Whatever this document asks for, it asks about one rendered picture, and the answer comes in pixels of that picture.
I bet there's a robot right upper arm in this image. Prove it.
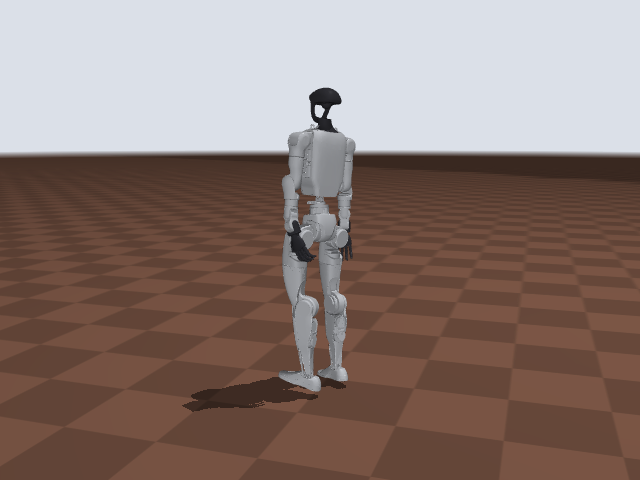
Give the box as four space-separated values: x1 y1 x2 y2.
338 137 356 193

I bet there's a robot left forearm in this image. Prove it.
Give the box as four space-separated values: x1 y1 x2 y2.
282 176 300 233

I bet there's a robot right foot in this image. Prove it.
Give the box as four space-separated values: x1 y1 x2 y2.
317 364 348 381

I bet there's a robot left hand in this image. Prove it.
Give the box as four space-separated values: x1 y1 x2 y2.
287 220 316 262

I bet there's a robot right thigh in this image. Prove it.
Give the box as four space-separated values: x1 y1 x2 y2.
318 225 348 314

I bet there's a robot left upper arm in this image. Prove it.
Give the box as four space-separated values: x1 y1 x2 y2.
282 132 312 191

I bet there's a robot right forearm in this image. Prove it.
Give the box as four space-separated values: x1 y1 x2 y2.
337 187 352 230

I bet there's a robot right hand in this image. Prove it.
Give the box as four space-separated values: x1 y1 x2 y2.
338 220 353 261

